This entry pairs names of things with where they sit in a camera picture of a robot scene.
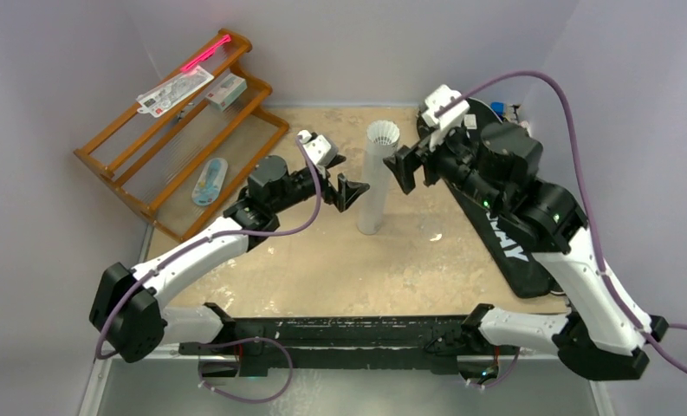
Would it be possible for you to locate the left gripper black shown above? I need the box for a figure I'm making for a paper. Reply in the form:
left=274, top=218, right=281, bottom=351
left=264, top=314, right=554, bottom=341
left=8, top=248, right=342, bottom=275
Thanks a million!
left=270, top=154, right=367, bottom=215

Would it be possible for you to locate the white shuttlecock tube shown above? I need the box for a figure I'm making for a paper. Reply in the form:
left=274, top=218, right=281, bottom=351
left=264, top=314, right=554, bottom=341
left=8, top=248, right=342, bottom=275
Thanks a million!
left=357, top=137, right=399, bottom=235

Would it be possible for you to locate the black CROSSWAY racket bag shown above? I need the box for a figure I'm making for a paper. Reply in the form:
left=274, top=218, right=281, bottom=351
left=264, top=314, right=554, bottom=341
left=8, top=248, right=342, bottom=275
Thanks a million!
left=416, top=98, right=564, bottom=299

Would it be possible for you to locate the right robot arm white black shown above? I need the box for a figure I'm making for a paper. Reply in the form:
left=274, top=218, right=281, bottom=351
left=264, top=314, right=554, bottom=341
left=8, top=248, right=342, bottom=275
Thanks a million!
left=384, top=123, right=669, bottom=381

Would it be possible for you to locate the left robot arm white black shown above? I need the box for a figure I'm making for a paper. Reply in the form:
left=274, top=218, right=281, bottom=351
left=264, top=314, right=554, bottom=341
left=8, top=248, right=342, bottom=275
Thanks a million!
left=89, top=156, right=369, bottom=363

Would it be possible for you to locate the light blue blister pack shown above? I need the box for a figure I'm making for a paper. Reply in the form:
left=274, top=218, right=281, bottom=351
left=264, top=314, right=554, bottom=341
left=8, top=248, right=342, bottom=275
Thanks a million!
left=191, top=158, right=229, bottom=206

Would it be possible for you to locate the blue white small object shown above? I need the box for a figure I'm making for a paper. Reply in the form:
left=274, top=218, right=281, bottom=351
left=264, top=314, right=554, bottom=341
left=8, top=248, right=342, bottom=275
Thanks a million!
left=490, top=101, right=520, bottom=117

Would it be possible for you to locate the small teal white box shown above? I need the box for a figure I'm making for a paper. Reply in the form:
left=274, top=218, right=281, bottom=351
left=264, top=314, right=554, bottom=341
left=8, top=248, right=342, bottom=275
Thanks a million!
left=205, top=74, right=247, bottom=111

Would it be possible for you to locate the wooden rack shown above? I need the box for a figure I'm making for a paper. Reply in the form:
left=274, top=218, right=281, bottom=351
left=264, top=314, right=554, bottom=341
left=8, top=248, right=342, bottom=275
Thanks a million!
left=74, top=29, right=289, bottom=242

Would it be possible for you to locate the flat packaged item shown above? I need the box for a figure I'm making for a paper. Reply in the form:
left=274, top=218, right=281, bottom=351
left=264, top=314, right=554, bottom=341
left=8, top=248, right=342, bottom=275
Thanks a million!
left=136, top=66, right=215, bottom=118

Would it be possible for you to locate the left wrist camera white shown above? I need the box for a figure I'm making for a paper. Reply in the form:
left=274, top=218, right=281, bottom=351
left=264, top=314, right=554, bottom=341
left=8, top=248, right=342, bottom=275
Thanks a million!
left=297, top=130, right=339, bottom=169

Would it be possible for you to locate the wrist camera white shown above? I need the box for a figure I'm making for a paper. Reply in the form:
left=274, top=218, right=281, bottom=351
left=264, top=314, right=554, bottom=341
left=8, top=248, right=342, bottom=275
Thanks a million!
left=420, top=84, right=470, bottom=152
left=297, top=130, right=339, bottom=169

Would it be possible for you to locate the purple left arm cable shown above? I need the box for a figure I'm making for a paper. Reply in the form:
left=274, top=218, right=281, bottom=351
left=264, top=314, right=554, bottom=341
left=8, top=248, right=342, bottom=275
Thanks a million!
left=93, top=134, right=324, bottom=361

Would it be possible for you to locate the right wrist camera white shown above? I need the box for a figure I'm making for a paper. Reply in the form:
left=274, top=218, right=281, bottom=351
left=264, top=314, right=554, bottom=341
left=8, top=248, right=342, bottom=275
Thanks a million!
left=420, top=84, right=470, bottom=152

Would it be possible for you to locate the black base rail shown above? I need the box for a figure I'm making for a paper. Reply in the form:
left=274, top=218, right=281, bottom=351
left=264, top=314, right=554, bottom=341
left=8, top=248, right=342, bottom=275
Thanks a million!
left=178, top=315, right=516, bottom=377

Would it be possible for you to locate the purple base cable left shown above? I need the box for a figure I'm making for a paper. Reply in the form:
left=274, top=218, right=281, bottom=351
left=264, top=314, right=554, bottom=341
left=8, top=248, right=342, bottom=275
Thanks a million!
left=198, top=335, right=295, bottom=406

